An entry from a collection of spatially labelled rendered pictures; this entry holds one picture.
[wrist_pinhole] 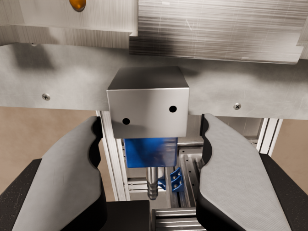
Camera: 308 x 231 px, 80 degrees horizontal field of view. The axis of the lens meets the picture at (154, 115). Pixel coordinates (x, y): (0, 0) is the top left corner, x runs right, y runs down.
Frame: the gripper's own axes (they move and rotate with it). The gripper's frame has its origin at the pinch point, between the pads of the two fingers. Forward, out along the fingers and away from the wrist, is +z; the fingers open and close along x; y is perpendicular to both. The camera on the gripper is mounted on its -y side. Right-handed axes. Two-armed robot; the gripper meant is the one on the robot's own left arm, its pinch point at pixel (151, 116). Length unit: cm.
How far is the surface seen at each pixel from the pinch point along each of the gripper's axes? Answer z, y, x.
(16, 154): 85, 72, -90
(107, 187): 85, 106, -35
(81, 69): 4.7, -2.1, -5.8
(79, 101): 4.7, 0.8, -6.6
